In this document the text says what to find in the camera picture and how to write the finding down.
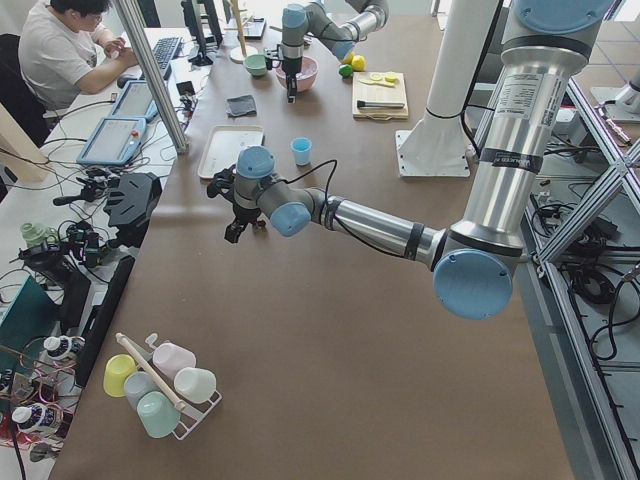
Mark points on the light blue cup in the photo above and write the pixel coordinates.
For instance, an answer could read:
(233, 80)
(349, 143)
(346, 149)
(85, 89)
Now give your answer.
(301, 150)

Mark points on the white cup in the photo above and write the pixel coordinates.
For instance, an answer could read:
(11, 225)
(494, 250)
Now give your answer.
(197, 385)

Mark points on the grey folded cloth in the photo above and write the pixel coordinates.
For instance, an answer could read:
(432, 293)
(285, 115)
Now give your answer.
(241, 106)

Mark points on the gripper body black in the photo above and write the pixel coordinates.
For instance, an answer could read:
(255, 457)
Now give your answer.
(291, 66)
(243, 214)

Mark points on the pink cup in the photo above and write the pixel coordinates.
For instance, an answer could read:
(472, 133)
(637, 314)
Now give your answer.
(169, 358)

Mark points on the green bowl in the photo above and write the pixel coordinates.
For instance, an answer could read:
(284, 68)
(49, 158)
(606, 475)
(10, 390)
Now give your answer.
(256, 65)

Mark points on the seated person white shirt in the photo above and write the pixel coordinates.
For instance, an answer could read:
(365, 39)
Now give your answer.
(65, 50)

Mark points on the cream rabbit tray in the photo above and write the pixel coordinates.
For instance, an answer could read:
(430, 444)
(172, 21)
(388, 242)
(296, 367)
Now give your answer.
(223, 146)

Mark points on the wooden glass stand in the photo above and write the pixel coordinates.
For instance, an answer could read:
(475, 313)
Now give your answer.
(239, 53)

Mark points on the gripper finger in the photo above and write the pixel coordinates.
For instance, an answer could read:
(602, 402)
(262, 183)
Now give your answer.
(234, 231)
(291, 87)

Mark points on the pink bowl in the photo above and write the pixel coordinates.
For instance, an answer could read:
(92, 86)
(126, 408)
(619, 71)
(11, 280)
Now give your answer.
(305, 78)

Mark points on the teach pendant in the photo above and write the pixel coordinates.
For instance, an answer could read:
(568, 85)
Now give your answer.
(135, 100)
(113, 142)

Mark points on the teach pendant far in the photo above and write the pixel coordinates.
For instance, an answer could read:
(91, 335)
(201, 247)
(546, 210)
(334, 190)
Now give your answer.
(135, 100)

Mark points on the yellow cup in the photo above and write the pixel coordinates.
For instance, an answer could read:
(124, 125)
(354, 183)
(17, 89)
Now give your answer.
(118, 368)

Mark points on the grey cup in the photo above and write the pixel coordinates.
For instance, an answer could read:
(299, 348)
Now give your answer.
(136, 386)

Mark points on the aluminium frame post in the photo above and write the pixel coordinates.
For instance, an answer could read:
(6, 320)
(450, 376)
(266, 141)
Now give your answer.
(132, 21)

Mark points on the teach pendant near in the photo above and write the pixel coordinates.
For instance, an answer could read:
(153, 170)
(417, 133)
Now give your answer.
(113, 142)

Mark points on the yellow plastic knife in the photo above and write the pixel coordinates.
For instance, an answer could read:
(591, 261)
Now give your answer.
(381, 83)

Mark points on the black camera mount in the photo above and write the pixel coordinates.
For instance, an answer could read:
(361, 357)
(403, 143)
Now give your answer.
(130, 202)

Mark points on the wooden rack handle rod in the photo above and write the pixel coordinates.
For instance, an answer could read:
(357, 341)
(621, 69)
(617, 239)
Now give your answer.
(135, 352)

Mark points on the mint green cup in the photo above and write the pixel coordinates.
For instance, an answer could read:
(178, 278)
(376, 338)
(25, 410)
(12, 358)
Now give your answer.
(157, 414)

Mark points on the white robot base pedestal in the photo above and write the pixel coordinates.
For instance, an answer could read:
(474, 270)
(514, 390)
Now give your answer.
(436, 146)

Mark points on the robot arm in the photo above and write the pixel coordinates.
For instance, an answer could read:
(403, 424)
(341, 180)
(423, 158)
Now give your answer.
(299, 20)
(473, 261)

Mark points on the black keyboard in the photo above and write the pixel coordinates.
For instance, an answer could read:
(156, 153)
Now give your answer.
(165, 50)

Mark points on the white wire cup rack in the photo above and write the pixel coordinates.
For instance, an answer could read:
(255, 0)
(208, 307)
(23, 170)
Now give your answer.
(194, 414)

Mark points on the bamboo cutting board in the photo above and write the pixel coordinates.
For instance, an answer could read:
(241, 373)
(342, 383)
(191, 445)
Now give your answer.
(379, 94)

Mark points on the green lime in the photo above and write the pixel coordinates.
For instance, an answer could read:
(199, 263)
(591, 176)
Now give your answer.
(345, 71)

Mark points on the yellow lemon left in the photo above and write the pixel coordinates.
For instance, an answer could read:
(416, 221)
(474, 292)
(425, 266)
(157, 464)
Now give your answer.
(358, 63)

